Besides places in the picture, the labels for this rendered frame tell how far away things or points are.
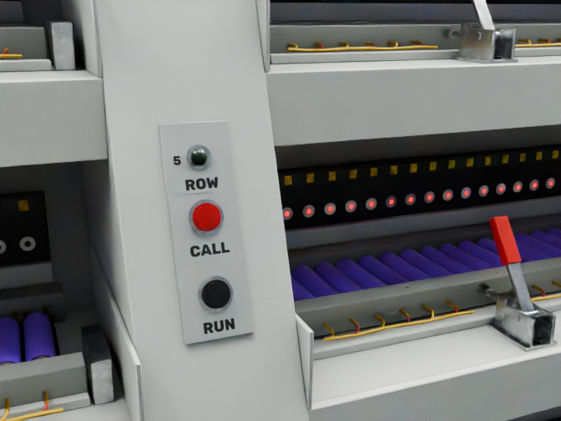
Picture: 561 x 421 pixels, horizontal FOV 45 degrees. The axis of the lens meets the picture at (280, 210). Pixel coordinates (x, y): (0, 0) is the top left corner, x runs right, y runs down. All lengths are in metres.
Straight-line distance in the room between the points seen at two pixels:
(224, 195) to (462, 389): 0.20
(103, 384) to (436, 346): 0.22
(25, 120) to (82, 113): 0.03
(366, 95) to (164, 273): 0.17
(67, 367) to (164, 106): 0.16
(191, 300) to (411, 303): 0.19
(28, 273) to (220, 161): 0.21
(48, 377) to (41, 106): 0.15
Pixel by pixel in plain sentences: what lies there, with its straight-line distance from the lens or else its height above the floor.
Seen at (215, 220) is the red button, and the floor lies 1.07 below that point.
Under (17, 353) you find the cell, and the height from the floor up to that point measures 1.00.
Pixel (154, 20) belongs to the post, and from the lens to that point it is 0.40.
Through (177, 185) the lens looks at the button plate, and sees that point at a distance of 0.38.
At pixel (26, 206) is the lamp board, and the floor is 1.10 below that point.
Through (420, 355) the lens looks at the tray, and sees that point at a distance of 0.47.
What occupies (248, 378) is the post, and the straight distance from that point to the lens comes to 0.39.
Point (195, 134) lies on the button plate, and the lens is 0.38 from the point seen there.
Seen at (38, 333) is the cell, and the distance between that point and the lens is 0.47.
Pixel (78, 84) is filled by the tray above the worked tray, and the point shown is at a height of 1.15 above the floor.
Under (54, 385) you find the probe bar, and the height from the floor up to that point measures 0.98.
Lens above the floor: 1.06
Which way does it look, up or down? 2 degrees up
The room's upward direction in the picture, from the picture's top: 7 degrees counter-clockwise
